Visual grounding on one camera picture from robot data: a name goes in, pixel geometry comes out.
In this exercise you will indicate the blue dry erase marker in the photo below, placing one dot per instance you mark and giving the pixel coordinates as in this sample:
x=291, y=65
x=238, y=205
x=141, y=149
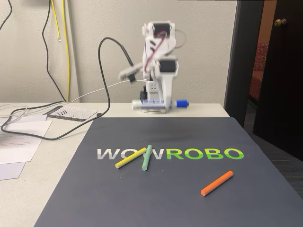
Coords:
x=149, y=104

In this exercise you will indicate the small black round cap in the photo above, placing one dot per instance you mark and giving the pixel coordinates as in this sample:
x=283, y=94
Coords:
x=99, y=114

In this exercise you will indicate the green chalk stick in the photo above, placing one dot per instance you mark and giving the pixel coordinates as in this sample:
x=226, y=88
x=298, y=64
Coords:
x=146, y=159

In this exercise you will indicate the yellow chalk stick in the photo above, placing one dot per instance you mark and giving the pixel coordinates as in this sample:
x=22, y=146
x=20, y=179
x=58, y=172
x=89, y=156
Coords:
x=129, y=159

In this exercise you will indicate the ruled white screw sheet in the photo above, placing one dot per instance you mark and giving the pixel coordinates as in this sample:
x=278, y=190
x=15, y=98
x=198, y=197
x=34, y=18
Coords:
x=75, y=113

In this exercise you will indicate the orange chalk stick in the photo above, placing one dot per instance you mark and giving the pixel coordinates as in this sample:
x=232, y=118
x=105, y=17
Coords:
x=216, y=183

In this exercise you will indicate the grey WOWROBO mat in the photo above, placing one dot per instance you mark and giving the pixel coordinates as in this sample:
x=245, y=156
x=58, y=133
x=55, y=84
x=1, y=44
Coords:
x=165, y=201

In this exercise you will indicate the dark wooden door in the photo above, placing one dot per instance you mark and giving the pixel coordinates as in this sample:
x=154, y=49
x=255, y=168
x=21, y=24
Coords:
x=284, y=82

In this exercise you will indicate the brass door knob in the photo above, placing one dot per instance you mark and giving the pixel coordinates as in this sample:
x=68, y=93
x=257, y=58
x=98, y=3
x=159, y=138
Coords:
x=280, y=22

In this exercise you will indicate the large white paper sheet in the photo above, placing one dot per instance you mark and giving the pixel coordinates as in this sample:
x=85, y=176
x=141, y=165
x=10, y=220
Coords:
x=21, y=146

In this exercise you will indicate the small white paper sheet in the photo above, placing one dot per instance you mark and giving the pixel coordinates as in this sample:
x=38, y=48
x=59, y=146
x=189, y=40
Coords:
x=10, y=170

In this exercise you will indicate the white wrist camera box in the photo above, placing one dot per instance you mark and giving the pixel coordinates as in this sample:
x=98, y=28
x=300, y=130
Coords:
x=129, y=73

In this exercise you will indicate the dark grey door frame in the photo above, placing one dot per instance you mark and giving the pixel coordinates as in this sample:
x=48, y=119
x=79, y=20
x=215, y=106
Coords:
x=241, y=59

